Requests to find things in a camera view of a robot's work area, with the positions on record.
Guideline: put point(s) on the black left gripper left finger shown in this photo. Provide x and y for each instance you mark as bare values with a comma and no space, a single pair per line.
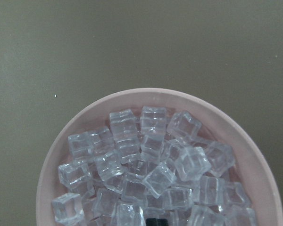
151,222

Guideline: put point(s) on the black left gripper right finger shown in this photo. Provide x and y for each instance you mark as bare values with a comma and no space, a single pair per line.
162,222

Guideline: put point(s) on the pile of ice cubes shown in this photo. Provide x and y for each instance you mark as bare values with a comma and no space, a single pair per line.
152,165

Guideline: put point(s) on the pink bowl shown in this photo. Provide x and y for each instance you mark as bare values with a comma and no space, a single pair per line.
252,167

